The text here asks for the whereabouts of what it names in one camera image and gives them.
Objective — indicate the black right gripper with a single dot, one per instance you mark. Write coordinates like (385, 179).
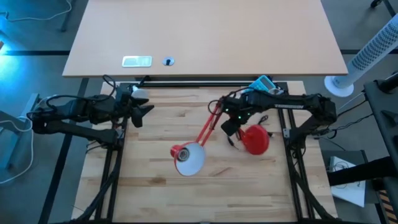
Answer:
(230, 127)

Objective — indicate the grey metal stand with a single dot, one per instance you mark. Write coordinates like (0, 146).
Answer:
(12, 140)

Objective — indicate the dark grey cart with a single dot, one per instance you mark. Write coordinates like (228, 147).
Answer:
(388, 130)

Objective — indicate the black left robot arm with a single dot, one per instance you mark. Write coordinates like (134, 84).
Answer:
(77, 109)

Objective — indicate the white label plate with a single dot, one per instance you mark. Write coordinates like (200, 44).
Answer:
(136, 61)

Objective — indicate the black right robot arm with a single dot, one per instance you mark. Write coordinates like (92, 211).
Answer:
(286, 101)

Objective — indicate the black chair base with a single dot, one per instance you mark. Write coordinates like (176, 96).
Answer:
(376, 3)

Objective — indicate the red desk lamp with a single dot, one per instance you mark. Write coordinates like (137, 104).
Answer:
(255, 140)

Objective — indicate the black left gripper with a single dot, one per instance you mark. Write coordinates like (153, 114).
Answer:
(126, 105)

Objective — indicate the blue calculator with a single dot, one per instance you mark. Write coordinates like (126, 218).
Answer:
(262, 83)

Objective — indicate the black aluminium table frame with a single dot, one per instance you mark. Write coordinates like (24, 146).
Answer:
(192, 84)

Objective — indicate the white lightbulb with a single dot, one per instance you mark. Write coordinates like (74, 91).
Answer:
(140, 94)

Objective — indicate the white tower fan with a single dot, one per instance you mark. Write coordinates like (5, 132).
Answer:
(370, 53)

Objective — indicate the beige wooden desk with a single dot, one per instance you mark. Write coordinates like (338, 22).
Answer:
(217, 31)

